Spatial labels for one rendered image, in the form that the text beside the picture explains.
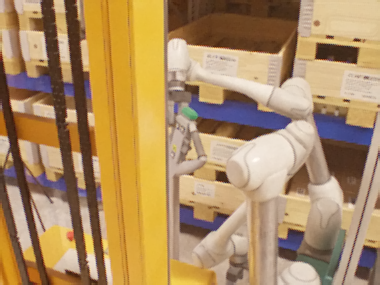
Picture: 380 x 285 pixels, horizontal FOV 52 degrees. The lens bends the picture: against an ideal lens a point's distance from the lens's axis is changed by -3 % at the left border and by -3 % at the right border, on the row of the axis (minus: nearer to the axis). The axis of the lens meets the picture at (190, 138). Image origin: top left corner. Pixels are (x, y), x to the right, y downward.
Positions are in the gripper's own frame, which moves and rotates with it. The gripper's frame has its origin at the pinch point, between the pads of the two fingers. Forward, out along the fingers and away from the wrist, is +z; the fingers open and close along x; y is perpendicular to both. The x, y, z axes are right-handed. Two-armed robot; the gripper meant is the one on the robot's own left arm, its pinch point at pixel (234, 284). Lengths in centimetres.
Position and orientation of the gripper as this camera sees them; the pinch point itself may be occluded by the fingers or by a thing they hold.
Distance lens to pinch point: 194.0
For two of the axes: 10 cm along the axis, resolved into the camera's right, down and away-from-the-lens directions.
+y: -8.8, -2.2, 4.1
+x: -4.7, 3.9, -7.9
